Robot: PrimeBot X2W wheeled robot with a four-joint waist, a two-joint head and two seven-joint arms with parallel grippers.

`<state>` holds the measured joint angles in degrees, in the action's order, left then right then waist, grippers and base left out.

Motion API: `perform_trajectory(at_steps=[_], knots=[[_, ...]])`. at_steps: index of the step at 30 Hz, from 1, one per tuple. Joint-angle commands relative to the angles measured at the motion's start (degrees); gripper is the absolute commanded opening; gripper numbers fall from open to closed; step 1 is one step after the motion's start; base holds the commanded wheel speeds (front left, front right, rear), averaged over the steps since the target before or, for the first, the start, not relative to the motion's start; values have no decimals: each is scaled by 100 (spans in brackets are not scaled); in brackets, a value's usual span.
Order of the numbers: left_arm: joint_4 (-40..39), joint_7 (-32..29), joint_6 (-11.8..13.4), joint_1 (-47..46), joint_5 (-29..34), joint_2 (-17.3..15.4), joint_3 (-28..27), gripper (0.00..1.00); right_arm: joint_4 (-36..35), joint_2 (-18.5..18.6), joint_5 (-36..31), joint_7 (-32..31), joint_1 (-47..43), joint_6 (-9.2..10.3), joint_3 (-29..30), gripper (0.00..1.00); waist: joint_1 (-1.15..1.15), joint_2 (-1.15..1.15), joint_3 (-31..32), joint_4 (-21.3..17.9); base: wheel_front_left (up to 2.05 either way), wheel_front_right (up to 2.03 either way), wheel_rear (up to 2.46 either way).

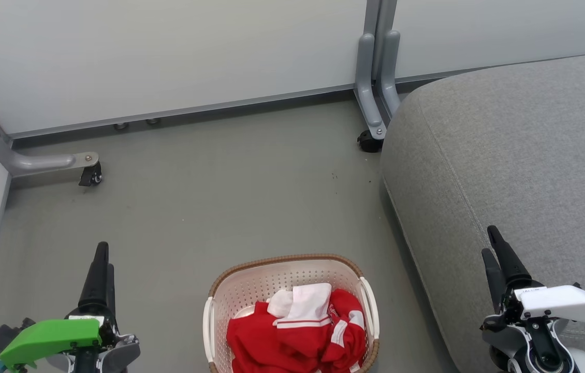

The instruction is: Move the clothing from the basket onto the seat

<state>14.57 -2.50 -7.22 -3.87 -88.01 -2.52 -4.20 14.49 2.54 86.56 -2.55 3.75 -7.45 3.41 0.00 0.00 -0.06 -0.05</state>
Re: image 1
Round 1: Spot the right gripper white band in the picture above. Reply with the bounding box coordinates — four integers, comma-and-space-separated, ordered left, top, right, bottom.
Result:
481, 225, 585, 373

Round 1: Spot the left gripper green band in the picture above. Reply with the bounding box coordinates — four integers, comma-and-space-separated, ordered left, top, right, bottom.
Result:
0, 241, 141, 373

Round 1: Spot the red and white garment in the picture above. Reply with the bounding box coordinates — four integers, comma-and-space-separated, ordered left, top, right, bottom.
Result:
226, 283, 369, 373

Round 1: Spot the grey fabric sofa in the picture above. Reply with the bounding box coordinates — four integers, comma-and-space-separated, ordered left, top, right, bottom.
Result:
381, 50, 585, 373

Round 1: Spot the black caster wheel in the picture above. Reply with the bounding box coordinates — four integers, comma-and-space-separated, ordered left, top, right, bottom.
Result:
79, 162, 103, 187
357, 130, 384, 153

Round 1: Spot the long grey partition support foot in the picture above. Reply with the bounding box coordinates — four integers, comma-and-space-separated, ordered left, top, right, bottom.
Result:
0, 115, 100, 177

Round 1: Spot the white perforated laundry basket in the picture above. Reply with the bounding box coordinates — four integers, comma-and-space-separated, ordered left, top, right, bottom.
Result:
202, 254, 380, 373

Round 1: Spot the grey partition frame post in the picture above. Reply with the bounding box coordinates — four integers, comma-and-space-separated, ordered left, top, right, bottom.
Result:
364, 0, 382, 99
378, 0, 398, 33

